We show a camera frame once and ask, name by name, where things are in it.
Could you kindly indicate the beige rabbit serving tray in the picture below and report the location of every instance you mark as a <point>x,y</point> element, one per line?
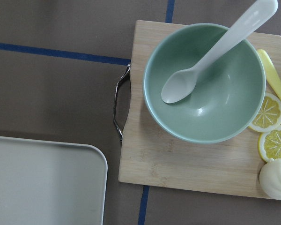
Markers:
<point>51,183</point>

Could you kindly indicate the white plastic spoon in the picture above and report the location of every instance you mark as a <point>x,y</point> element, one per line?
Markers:
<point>181,83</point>

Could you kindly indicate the bamboo cutting board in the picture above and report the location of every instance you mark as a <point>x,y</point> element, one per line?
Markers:
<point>151,156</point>

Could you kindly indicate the green ceramic bowl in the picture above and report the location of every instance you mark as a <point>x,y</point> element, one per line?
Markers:
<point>227,96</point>

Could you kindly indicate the upper lemon slice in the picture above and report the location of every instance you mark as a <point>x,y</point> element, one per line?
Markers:
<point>268,117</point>

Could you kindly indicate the lemon slice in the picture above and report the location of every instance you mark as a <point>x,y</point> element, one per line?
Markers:
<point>269,145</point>
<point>268,117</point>

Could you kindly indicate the yellow plastic spoon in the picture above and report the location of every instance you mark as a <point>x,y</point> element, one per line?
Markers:
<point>272,76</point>

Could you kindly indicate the lower lemon slice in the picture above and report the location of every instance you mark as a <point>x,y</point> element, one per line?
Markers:
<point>269,145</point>

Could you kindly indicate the white garlic bulb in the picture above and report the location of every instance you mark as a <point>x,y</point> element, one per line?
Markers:
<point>270,178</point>

